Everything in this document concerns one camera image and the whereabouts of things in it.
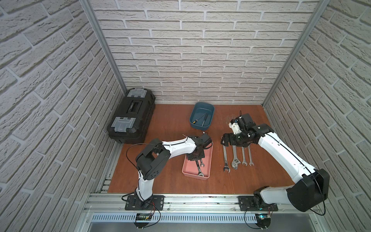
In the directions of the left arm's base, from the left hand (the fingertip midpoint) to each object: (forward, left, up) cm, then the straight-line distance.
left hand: (201, 156), depth 90 cm
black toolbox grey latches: (+15, +43, +16) cm, 48 cm away
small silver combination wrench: (-3, -27, -1) cm, 28 cm away
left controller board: (-31, +32, -5) cm, 45 cm away
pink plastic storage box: (-8, +7, 0) cm, 11 cm away
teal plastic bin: (+40, -1, +1) cm, 40 cm away
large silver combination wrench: (-7, -15, 0) cm, 17 cm away
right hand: (+2, -16, +15) cm, 22 cm away
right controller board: (-33, -30, -2) cm, 45 cm away
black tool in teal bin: (+30, -5, 0) cm, 30 cm away
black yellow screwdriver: (+30, +1, 0) cm, 30 cm away
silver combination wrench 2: (-9, +1, -3) cm, 10 cm away
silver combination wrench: (-5, -31, 0) cm, 31 cm away
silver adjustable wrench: (-4, -21, +1) cm, 22 cm away
